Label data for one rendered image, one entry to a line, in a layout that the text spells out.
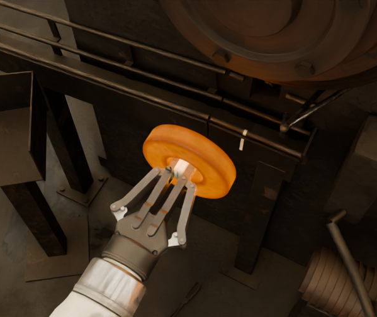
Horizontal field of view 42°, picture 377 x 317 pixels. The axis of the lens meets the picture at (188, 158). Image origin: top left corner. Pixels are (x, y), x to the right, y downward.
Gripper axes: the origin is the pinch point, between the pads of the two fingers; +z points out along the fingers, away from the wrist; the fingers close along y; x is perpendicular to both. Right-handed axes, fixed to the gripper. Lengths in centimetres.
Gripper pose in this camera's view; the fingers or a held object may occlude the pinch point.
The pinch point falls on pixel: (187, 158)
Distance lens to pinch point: 78.0
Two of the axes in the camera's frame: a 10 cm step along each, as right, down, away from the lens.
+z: 4.6, -7.8, 4.2
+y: 8.9, 3.9, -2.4
